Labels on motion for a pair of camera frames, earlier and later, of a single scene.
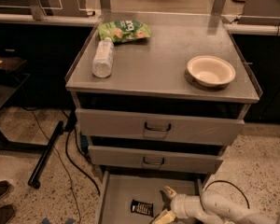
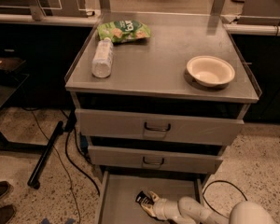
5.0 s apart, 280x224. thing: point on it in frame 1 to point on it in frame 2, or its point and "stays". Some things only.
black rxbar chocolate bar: (142, 207) to (143, 197)
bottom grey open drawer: (138, 197) stays
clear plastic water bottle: (103, 59) stays
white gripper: (178, 205) to (162, 208)
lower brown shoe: (2, 215) stays
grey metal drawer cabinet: (160, 95) stays
